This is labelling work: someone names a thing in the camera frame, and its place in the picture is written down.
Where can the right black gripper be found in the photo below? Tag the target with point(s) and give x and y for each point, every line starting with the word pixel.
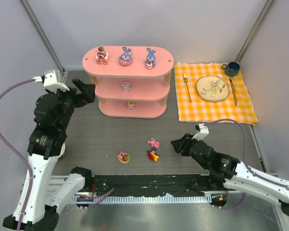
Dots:
pixel 185 145

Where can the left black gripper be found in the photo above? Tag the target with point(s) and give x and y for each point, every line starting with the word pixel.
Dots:
pixel 79 95

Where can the pink pig toy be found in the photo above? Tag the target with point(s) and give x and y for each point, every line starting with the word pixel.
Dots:
pixel 154 143

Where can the red yellow bird toy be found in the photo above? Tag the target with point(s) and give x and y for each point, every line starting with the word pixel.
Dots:
pixel 152 154

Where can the pink bear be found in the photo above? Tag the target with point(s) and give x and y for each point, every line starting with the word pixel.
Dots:
pixel 102 57
pixel 123 157

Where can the purple bunny with cake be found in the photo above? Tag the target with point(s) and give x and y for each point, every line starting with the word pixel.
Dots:
pixel 150 61

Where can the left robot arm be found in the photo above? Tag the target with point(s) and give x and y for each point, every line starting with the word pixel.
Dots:
pixel 36 212

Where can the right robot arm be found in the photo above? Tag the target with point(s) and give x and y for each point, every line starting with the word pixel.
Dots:
pixel 234 174

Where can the white pink toy middle shelf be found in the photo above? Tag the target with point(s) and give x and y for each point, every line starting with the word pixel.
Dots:
pixel 126 86

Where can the pink three-tier wooden shelf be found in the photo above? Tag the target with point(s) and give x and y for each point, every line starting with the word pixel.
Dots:
pixel 149 87

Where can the pink toy with yellow hat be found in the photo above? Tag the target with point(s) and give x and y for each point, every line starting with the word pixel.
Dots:
pixel 130 105

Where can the white ceramic bowl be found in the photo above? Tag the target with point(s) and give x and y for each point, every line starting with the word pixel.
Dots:
pixel 63 151

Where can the cream decorated ceramic plate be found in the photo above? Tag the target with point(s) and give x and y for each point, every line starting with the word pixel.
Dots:
pixel 212 89

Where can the yellow white checkered cloth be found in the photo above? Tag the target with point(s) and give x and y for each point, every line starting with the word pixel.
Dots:
pixel 200 110

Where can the gold fork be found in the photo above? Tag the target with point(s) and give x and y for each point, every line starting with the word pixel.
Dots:
pixel 186 83

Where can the gold knife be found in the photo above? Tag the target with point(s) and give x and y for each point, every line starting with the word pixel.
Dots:
pixel 233 92

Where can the dark blue ceramic mug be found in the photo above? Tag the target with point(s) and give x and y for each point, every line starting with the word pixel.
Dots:
pixel 231 69

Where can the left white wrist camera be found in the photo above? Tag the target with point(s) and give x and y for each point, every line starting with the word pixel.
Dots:
pixel 52 81

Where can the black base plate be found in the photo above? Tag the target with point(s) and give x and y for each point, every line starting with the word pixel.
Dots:
pixel 155 185

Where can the white slotted cable duct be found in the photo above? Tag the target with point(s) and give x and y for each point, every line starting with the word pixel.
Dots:
pixel 167 199

